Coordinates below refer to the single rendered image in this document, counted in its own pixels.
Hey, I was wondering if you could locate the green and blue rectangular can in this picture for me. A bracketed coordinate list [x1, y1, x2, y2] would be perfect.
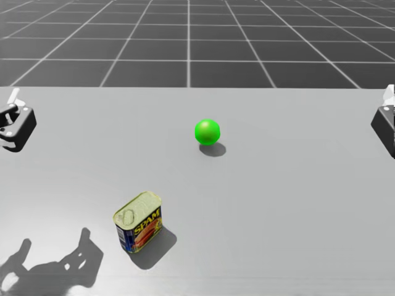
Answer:
[113, 190, 164, 255]

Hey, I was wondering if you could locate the small round ball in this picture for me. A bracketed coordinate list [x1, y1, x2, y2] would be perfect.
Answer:
[194, 118, 222, 146]

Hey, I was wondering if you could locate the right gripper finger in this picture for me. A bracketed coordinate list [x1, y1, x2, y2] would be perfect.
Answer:
[370, 83, 395, 160]

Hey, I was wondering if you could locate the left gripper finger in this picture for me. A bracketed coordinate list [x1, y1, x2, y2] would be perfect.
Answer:
[0, 88, 38, 154]

